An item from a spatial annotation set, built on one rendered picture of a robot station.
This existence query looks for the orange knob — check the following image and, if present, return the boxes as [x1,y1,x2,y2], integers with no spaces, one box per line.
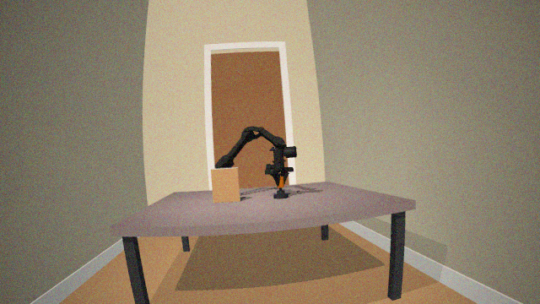
[277,176,284,188]

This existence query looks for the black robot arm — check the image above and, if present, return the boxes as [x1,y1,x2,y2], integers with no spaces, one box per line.
[214,126,297,169]

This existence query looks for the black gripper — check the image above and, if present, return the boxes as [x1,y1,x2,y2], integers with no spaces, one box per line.
[265,158,294,187]

